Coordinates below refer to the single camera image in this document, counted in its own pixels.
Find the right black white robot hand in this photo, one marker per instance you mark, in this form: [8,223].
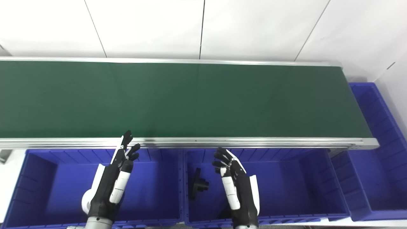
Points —
[243,197]

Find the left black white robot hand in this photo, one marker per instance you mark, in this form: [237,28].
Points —
[106,187]

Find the white round part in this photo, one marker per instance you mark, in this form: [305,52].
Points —
[86,202]

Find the black flanged part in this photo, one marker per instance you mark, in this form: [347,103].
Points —
[196,184]

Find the blue bin with black part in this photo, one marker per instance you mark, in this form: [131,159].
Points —
[292,187]

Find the green conveyor belt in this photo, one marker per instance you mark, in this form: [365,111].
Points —
[254,143]
[190,98]

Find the blue bin with white part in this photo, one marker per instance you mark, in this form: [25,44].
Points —
[51,190]

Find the aluminium conveyor leg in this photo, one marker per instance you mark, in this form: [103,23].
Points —
[4,156]

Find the empty blue bin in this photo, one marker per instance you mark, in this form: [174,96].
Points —
[378,171]

